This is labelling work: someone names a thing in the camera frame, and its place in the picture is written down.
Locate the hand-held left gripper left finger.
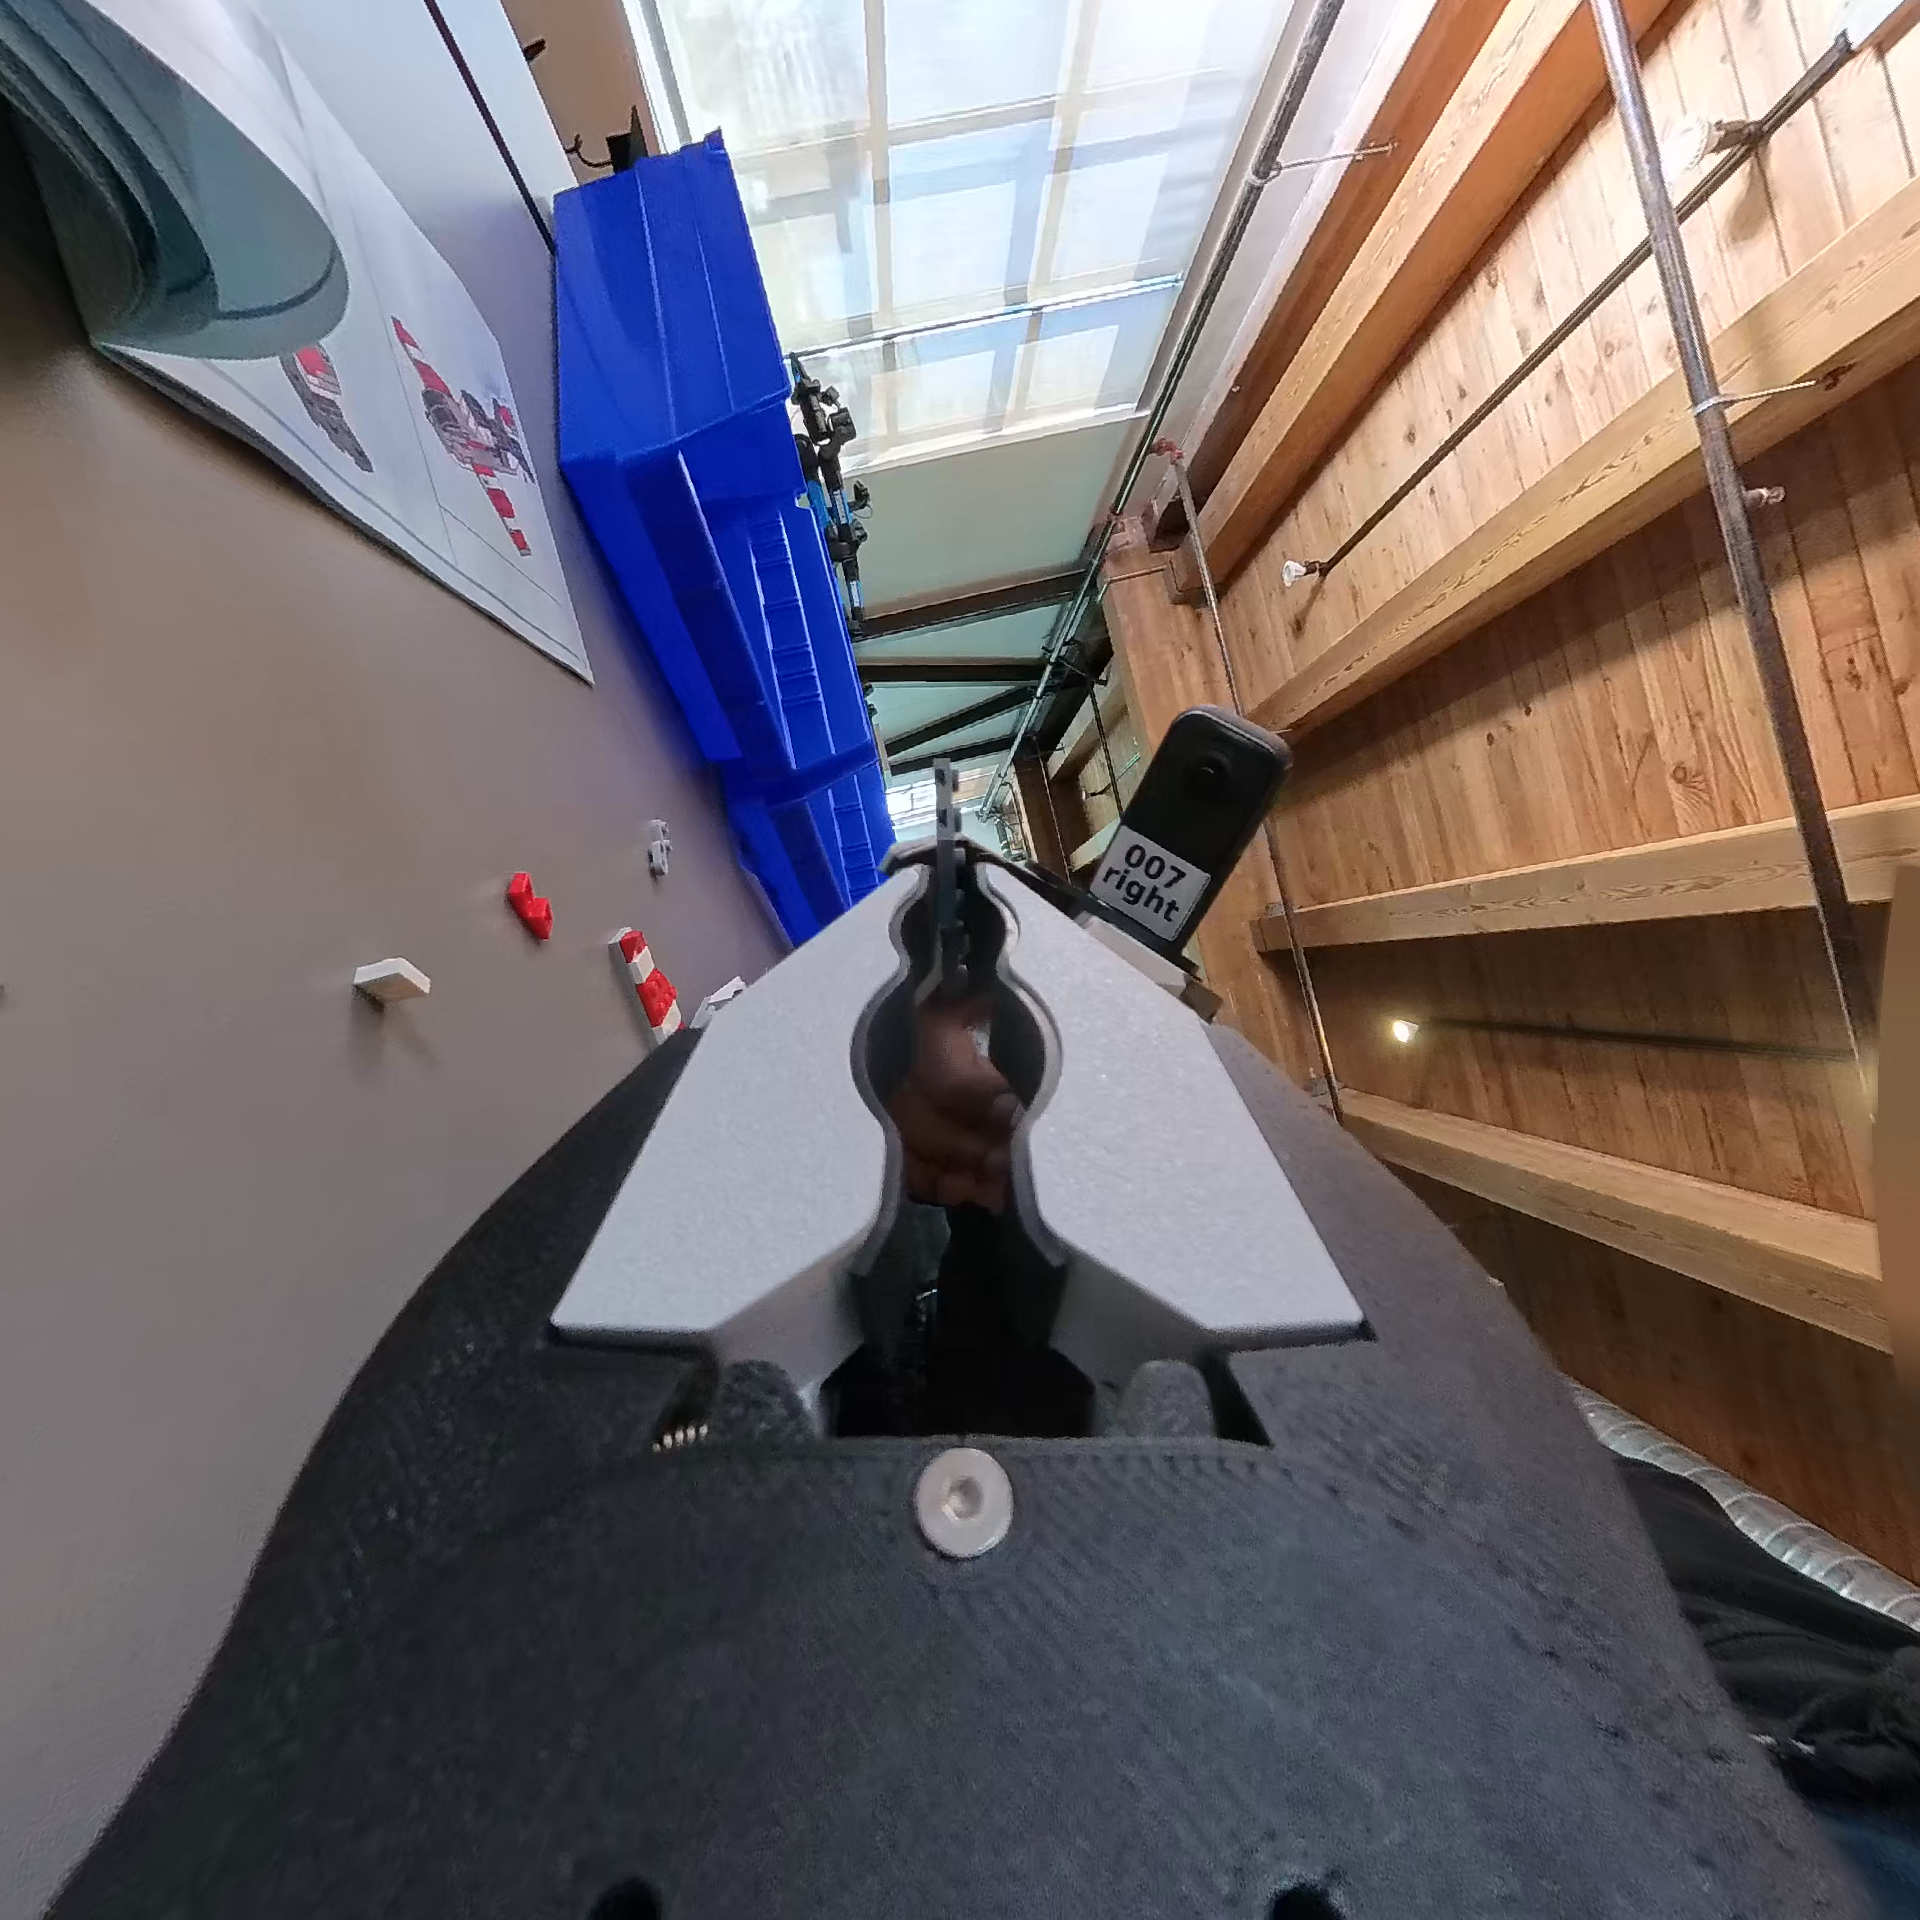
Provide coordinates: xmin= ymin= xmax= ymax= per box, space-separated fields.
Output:
xmin=545 ymin=863 xmax=954 ymax=1424

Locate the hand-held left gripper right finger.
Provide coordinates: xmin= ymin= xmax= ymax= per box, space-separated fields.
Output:
xmin=956 ymin=870 xmax=1370 ymax=1424

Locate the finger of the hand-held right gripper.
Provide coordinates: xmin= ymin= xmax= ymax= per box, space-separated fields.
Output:
xmin=877 ymin=837 xmax=1082 ymax=918
xmin=1072 ymin=905 xmax=1219 ymax=1015

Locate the dark grey wedge plate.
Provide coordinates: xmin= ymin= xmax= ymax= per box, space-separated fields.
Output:
xmin=930 ymin=757 xmax=974 ymax=997

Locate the grey desk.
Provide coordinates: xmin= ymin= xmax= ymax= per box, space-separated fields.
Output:
xmin=0 ymin=91 xmax=790 ymax=1920

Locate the person's right hand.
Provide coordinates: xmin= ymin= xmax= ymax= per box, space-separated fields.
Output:
xmin=889 ymin=1004 xmax=1032 ymax=1214

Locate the small blue plastic bin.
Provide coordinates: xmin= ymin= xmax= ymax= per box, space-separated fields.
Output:
xmin=719 ymin=757 xmax=900 ymax=950

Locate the red white toy plane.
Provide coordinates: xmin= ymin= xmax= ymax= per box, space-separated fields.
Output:
xmin=606 ymin=926 xmax=749 ymax=1048

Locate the large blue plastic bin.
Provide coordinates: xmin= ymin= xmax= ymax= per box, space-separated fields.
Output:
xmin=551 ymin=132 xmax=879 ymax=782

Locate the silver ceiling pipe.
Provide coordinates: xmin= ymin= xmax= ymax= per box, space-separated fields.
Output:
xmin=1590 ymin=0 xmax=1878 ymax=1053

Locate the large glass window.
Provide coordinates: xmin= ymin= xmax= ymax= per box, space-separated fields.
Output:
xmin=622 ymin=0 xmax=1308 ymax=619

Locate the open instruction booklet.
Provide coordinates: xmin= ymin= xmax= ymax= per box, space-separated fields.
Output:
xmin=0 ymin=0 xmax=593 ymax=684

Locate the person's dark jacket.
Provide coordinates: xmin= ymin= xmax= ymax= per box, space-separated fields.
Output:
xmin=1620 ymin=1463 xmax=1920 ymax=1920

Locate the black blue camera rig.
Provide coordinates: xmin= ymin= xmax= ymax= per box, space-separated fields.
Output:
xmin=786 ymin=353 xmax=871 ymax=603

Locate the black lamp rail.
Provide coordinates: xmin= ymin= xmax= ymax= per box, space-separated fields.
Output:
xmin=1304 ymin=30 xmax=1862 ymax=581

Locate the silver air duct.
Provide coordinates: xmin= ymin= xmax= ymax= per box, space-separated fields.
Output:
xmin=1566 ymin=1386 xmax=1920 ymax=1593

